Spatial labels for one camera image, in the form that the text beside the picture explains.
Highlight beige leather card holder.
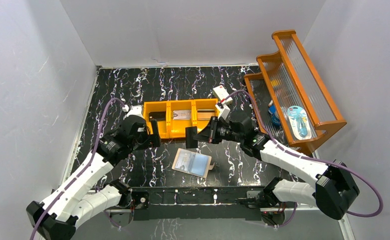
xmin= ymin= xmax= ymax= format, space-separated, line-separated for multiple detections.
xmin=172 ymin=148 xmax=215 ymax=178

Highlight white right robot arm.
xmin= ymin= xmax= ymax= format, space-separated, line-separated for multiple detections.
xmin=193 ymin=113 xmax=360 ymax=220

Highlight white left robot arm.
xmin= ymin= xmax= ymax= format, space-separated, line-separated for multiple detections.
xmin=26 ymin=115 xmax=161 ymax=240

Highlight silver card in bin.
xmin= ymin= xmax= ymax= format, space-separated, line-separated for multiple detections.
xmin=196 ymin=109 xmax=215 ymax=121

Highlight black VIP card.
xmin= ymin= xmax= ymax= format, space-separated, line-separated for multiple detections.
xmin=148 ymin=111 xmax=166 ymax=122

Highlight white card stack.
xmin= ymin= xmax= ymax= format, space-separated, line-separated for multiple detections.
xmin=172 ymin=109 xmax=192 ymax=121

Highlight yellow bin left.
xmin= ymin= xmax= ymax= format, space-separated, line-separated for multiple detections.
xmin=143 ymin=101 xmax=169 ymax=140

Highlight yellow bin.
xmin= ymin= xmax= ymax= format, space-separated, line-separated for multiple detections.
xmin=169 ymin=100 xmax=193 ymax=139
xmin=143 ymin=101 xmax=169 ymax=140
xmin=194 ymin=98 xmax=218 ymax=132

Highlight yellow bin middle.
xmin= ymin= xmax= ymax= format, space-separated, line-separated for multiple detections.
xmin=169 ymin=100 xmax=193 ymax=139

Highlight yellow bin right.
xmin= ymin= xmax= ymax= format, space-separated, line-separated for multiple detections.
xmin=194 ymin=98 xmax=218 ymax=132

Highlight blue item on shelf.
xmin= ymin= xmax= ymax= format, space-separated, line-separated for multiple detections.
xmin=268 ymin=100 xmax=281 ymax=127

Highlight small white box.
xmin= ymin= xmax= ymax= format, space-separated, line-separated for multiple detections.
xmin=212 ymin=85 xmax=233 ymax=106

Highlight orange wooden display shelf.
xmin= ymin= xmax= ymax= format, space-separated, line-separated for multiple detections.
xmin=244 ymin=29 xmax=346 ymax=155

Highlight blue packaged item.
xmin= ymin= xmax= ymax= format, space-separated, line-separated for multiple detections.
xmin=287 ymin=105 xmax=312 ymax=141

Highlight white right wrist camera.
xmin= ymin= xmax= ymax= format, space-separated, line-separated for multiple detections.
xmin=215 ymin=100 xmax=231 ymax=123

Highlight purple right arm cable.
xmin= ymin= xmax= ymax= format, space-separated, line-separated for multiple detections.
xmin=219 ymin=90 xmax=384 ymax=229

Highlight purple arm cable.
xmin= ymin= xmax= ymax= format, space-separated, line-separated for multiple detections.
xmin=29 ymin=97 xmax=131 ymax=240
xmin=219 ymin=90 xmax=384 ymax=229

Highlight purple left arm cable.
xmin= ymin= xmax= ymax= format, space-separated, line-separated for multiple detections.
xmin=29 ymin=97 xmax=131 ymax=240

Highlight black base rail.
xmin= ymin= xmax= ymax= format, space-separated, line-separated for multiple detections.
xmin=128 ymin=185 xmax=298 ymax=222

